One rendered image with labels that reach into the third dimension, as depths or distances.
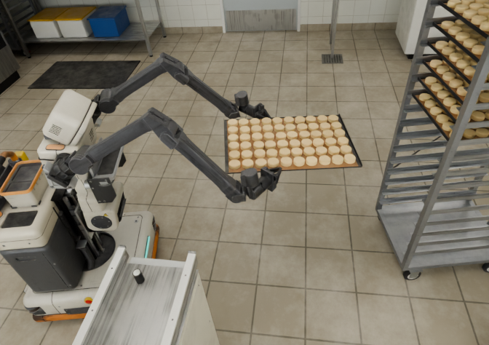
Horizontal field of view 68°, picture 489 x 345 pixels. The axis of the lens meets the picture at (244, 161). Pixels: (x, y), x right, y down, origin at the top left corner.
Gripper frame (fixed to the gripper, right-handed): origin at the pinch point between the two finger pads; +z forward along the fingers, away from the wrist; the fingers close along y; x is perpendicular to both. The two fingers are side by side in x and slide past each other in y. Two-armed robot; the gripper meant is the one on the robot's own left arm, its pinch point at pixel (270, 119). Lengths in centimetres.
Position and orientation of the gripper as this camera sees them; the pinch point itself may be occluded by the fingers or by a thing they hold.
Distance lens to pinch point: 188.7
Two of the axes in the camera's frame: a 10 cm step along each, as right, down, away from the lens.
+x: -6.6, 5.1, -5.5
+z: 7.5, 4.1, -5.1
